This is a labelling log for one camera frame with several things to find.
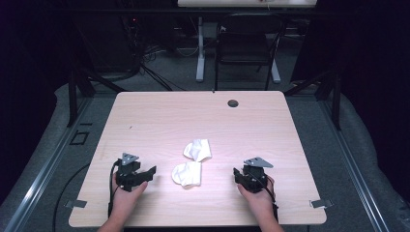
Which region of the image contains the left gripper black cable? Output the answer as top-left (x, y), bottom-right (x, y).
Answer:
top-left (107, 159), bottom-right (122, 218)

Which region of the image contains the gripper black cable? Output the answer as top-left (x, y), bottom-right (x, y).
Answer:
top-left (107, 159), bottom-right (122, 218)
top-left (254, 176), bottom-right (279, 223)

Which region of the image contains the white desk leg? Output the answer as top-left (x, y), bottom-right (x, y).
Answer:
top-left (195, 15), bottom-right (207, 83)
top-left (270, 58), bottom-right (282, 84)

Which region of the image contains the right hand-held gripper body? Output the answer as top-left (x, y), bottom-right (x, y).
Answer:
top-left (242, 156), bottom-right (275, 194)

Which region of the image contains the white sock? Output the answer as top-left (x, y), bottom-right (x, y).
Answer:
top-left (183, 138), bottom-right (213, 163)
top-left (171, 160), bottom-right (203, 189)

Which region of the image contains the black folding chair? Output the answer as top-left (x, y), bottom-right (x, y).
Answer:
top-left (213, 13), bottom-right (288, 92)

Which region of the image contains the black cable on floor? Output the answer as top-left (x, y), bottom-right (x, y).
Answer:
top-left (51, 162), bottom-right (92, 232)

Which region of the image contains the grey metal table bracket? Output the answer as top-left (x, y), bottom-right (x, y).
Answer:
top-left (63, 199), bottom-right (88, 209)
top-left (309, 198), bottom-right (335, 209)

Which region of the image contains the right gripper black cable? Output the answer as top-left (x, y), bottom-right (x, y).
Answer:
top-left (254, 176), bottom-right (279, 223)

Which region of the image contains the bundle of black cables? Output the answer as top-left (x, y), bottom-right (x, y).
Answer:
top-left (120, 14), bottom-right (188, 92)

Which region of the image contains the person's left hand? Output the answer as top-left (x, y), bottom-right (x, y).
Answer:
top-left (110, 174), bottom-right (149, 223)

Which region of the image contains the black metal frame stand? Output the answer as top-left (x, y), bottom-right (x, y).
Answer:
top-left (283, 66), bottom-right (342, 131)
top-left (66, 62), bottom-right (128, 129)

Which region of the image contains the person's right hand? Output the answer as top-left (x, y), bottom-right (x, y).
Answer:
top-left (237, 174), bottom-right (276, 222)

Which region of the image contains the aluminium floor rail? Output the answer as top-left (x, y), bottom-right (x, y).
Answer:
top-left (318, 96), bottom-right (392, 232)
top-left (2, 96), bottom-right (95, 232)

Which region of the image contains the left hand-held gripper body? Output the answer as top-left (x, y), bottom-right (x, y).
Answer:
top-left (114, 152), bottom-right (143, 193)

